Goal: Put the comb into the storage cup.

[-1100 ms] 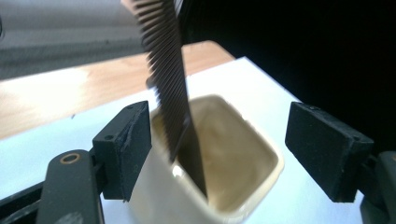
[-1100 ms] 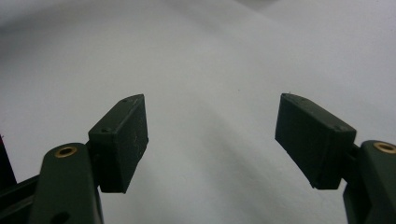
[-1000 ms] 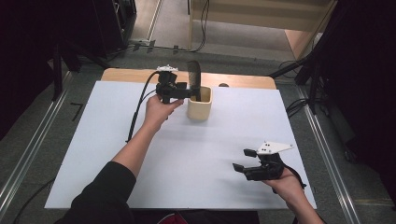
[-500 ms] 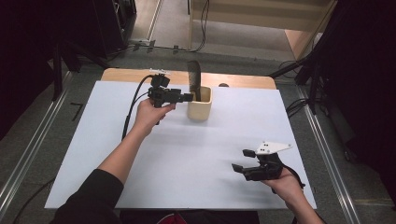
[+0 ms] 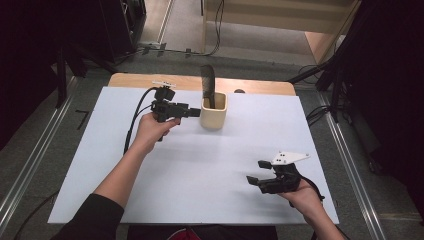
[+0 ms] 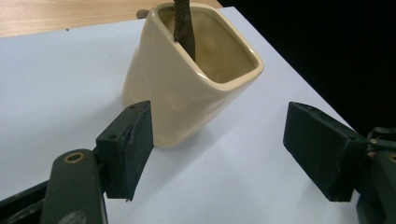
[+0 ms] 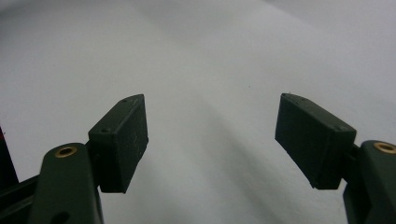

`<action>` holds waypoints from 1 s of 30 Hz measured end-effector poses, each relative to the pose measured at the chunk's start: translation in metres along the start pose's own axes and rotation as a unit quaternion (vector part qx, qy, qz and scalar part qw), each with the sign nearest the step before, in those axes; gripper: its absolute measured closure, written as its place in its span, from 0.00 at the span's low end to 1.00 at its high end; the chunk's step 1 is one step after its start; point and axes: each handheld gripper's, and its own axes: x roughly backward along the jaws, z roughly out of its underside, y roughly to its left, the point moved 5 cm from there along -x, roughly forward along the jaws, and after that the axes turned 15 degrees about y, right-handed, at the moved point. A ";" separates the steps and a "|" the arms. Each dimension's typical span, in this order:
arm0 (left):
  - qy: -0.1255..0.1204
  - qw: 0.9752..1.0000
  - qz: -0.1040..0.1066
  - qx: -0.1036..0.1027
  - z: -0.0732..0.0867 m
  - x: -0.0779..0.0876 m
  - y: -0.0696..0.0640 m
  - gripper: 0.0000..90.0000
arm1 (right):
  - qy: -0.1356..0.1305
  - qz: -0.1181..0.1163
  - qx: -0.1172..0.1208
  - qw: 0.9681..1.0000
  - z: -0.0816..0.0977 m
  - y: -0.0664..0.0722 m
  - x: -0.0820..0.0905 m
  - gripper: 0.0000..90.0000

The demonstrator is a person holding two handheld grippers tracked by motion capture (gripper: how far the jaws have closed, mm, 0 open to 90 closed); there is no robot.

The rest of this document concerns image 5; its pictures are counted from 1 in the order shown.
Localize person's black sleeve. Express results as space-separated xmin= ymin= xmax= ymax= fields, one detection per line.
xmin=49 ymin=193 xmax=125 ymax=240

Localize dark grey spatula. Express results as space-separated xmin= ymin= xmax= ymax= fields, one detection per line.
xmin=200 ymin=64 xmax=217 ymax=110

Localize black floor cable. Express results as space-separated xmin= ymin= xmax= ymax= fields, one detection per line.
xmin=13 ymin=189 xmax=60 ymax=240

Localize person's right hand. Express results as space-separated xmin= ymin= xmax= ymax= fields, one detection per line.
xmin=278 ymin=179 xmax=325 ymax=223

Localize metal floor rail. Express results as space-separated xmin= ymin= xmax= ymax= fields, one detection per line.
xmin=0 ymin=77 xmax=79 ymax=228
xmin=316 ymin=91 xmax=388 ymax=240

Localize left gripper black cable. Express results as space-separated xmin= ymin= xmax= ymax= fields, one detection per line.
xmin=123 ymin=86 xmax=159 ymax=156

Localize hanging black cable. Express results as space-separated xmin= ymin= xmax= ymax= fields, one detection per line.
xmin=199 ymin=0 xmax=225 ymax=57

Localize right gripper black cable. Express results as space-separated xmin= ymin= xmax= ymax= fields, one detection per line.
xmin=298 ymin=174 xmax=326 ymax=203

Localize black curtain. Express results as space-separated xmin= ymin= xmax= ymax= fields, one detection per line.
xmin=0 ymin=0 xmax=101 ymax=151
xmin=333 ymin=0 xmax=424 ymax=223

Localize person's black red clothing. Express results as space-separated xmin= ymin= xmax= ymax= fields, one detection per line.
xmin=128 ymin=224 xmax=279 ymax=240

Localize coiled black floor cables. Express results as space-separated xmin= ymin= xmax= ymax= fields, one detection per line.
xmin=305 ymin=104 xmax=334 ymax=127

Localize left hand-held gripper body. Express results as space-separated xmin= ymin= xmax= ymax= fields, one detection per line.
xmin=150 ymin=80 xmax=189 ymax=123

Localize black equipment cabinet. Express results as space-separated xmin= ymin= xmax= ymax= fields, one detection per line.
xmin=96 ymin=0 xmax=148 ymax=64

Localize beige square cup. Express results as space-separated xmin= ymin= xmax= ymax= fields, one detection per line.
xmin=199 ymin=92 xmax=229 ymax=130

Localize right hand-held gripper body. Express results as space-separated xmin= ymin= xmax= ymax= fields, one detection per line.
xmin=258 ymin=151 xmax=311 ymax=195

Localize white table mat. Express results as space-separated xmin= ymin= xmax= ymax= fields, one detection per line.
xmin=47 ymin=86 xmax=340 ymax=225

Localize person's left hand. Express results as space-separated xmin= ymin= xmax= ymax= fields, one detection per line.
xmin=133 ymin=112 xmax=182 ymax=155

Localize black metal stand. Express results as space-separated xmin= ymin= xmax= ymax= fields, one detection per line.
xmin=288 ymin=56 xmax=348 ymax=124
xmin=54 ymin=43 xmax=118 ymax=109

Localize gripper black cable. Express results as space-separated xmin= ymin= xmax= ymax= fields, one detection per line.
xmin=298 ymin=174 xmax=326 ymax=203
xmin=123 ymin=86 xmax=159 ymax=156

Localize wooden partition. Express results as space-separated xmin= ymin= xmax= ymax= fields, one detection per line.
xmin=201 ymin=0 xmax=363 ymax=64

